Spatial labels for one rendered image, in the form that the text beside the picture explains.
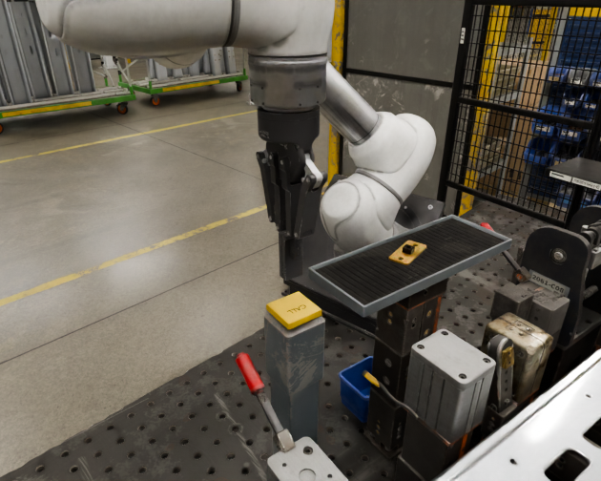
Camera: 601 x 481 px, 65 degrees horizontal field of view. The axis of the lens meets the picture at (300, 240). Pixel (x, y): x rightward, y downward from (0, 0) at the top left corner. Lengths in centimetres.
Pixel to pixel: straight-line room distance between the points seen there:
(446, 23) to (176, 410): 274
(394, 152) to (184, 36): 82
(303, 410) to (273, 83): 51
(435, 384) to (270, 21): 52
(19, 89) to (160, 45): 673
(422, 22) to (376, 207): 230
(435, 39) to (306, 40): 282
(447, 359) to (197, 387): 71
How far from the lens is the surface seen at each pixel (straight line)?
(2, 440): 235
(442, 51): 332
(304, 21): 53
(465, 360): 73
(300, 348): 71
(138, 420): 122
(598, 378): 96
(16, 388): 256
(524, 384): 88
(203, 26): 50
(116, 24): 48
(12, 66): 720
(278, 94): 54
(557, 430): 84
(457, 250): 90
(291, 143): 58
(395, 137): 123
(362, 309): 70
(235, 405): 121
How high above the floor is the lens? 157
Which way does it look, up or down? 28 degrees down
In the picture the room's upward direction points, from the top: straight up
